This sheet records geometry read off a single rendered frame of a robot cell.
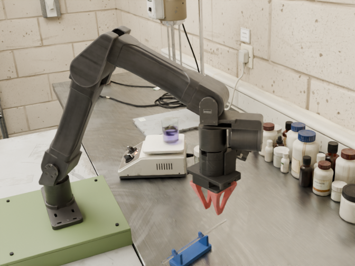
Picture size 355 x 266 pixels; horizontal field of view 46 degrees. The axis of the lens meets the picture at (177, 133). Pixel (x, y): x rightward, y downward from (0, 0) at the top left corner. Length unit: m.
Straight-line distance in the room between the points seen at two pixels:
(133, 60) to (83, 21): 2.71
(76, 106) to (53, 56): 2.62
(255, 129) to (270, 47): 0.76
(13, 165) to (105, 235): 0.59
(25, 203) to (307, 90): 0.91
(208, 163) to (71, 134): 0.31
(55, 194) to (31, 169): 0.38
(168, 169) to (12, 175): 0.49
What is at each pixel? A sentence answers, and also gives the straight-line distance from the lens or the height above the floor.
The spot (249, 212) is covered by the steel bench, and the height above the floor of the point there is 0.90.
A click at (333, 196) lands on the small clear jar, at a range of 1.14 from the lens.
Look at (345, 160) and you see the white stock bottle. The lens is 1.16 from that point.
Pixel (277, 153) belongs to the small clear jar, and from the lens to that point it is 1.26.
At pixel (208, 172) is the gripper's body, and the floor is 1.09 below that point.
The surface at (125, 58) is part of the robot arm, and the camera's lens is 0.82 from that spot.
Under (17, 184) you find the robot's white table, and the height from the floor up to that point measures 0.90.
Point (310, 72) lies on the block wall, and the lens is 1.38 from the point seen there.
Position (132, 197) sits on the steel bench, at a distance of 1.15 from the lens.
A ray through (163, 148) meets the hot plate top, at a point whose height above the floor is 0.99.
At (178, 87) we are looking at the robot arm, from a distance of 0.80.
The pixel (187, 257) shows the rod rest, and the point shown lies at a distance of 0.92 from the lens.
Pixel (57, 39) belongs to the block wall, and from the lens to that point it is 3.50.
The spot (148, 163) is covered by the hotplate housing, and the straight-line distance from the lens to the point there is 1.21.
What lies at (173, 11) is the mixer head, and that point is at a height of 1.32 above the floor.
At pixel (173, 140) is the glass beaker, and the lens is 1.22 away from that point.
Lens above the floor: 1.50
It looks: 23 degrees down
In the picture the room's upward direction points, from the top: 3 degrees counter-clockwise
